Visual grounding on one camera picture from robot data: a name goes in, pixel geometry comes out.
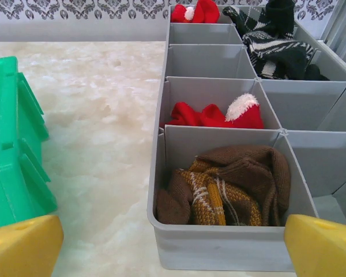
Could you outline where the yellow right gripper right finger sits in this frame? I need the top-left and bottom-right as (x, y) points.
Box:
(284, 214), (346, 277)

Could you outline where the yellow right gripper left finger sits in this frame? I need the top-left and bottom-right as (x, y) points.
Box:
(0, 215), (64, 277)

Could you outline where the green plastic bin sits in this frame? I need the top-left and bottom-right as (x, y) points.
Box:
(0, 56), (58, 231)

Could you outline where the grey compartment organizer box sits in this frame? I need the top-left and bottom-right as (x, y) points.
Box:
(146, 4), (346, 274)

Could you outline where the brown yellow knitted sock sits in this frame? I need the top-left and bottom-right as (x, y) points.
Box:
(155, 145), (292, 227)

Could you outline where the red sock white pompom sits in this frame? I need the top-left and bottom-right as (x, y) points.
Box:
(170, 0), (221, 24)
(169, 93), (265, 130)

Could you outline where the black white striped sock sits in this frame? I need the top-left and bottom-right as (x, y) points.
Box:
(242, 31), (331, 81)

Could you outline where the black grey argyle sock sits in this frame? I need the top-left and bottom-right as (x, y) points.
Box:
(222, 0), (298, 41)

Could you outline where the aluminium frame post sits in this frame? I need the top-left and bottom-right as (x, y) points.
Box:
(319, 0), (346, 67)

